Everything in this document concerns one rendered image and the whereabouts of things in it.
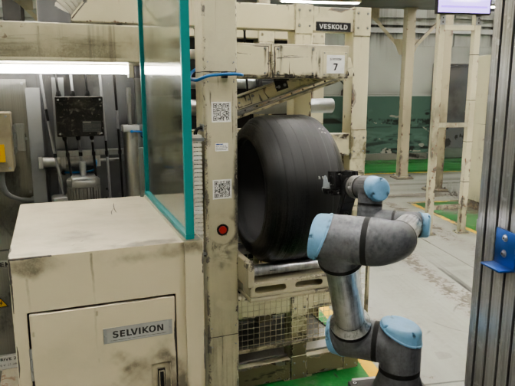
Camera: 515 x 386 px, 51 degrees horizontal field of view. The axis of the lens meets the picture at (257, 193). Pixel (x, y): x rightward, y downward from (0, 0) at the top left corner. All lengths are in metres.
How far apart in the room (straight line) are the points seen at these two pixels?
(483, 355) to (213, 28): 1.36
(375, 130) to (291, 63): 9.93
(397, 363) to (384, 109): 10.90
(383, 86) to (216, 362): 10.53
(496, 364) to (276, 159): 0.98
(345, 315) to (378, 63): 11.01
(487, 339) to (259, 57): 1.44
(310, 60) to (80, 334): 1.63
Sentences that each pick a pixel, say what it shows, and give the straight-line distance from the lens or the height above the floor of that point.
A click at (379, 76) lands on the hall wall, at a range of 12.34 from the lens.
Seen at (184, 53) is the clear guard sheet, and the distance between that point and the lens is 1.16.
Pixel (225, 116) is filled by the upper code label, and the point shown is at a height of 1.49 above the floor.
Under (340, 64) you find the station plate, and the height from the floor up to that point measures 1.70.
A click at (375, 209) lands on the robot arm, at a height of 1.24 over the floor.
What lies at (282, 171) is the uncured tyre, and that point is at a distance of 1.93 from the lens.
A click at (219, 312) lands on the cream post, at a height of 0.72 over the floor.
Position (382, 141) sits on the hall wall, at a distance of 12.36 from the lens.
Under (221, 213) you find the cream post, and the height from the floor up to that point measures 1.13.
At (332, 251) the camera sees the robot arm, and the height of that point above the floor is 1.22.
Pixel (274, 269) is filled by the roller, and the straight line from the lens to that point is 2.13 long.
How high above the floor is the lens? 1.60
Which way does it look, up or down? 11 degrees down
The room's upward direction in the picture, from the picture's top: straight up
